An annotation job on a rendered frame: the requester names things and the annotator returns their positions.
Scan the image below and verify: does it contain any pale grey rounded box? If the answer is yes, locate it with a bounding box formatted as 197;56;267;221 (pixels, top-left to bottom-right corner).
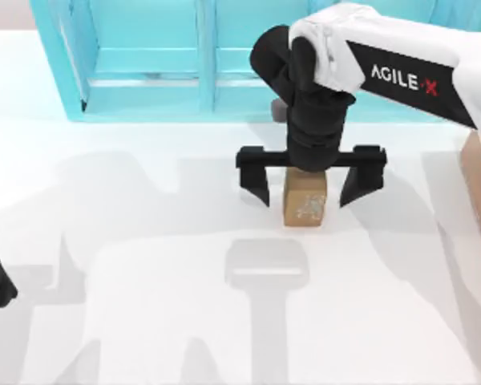
270;99;290;123

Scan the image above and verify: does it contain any small brown cardboard box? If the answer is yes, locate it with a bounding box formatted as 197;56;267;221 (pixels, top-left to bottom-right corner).
283;167;329;229

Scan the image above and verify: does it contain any light blue rack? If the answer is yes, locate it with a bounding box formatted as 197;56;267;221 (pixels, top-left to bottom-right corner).
28;0;481;124

